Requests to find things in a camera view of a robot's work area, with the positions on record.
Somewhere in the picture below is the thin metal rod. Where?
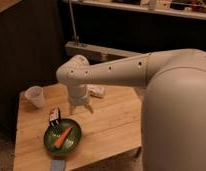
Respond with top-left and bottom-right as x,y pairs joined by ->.
68,0 -> 79,46

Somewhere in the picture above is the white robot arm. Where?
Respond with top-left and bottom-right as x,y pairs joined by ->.
56,49 -> 206,171

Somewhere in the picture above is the green plate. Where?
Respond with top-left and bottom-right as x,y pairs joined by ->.
43,119 -> 82,155

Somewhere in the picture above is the orange carrot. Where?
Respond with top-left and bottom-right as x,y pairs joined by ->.
54,127 -> 72,148

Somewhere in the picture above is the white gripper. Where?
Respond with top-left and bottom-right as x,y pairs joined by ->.
68,93 -> 94,115

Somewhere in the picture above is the grey metal beam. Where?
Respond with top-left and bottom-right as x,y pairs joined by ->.
65,41 -> 138,62

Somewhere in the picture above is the wooden shelf with clutter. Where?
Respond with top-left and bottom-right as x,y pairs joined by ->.
71,0 -> 206,20

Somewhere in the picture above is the black and white eraser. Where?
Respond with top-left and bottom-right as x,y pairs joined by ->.
49,107 -> 61,126

